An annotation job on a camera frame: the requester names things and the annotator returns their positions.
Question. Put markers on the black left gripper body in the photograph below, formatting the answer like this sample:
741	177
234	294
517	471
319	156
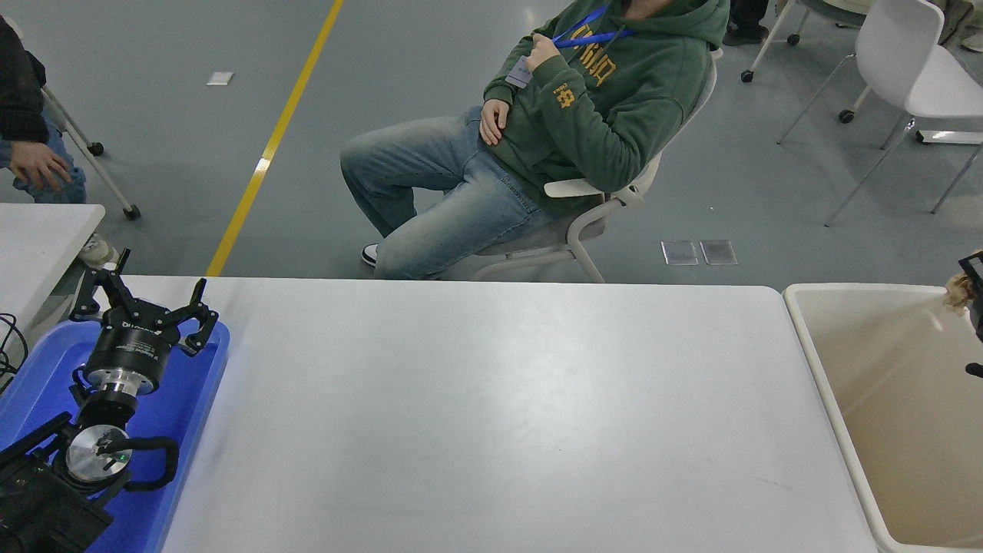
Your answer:
130	346

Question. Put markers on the tan paper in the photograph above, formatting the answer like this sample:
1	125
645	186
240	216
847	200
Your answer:
960	292

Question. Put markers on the person's hand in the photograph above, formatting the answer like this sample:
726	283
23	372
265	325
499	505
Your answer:
38	163

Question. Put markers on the person's right hand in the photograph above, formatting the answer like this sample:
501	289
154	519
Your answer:
493	121

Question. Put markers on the person's left hand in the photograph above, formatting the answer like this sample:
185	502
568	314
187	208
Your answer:
541	52

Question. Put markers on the blue plastic tray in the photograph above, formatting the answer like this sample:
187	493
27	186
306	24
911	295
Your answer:
184	430

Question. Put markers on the white side table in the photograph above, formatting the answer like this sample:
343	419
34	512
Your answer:
38	238

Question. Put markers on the large pale bin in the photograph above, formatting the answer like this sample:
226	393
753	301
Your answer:
883	430

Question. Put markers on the person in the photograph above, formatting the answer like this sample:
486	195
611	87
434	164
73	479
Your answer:
971	42
19	92
745	27
614	130

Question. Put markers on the white paper scrap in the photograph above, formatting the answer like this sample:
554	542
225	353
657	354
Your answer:
220	78

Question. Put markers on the white shell chair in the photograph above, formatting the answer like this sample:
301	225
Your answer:
898	46

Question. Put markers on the clear square floor plate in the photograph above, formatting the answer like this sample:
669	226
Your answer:
680	253
718	252

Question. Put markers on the chair with black casters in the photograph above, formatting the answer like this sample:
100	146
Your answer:
746	76

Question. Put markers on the grey white chair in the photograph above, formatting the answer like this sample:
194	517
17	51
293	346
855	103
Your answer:
553	238

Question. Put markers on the metal chair frame with casters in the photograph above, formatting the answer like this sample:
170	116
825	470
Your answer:
132	212

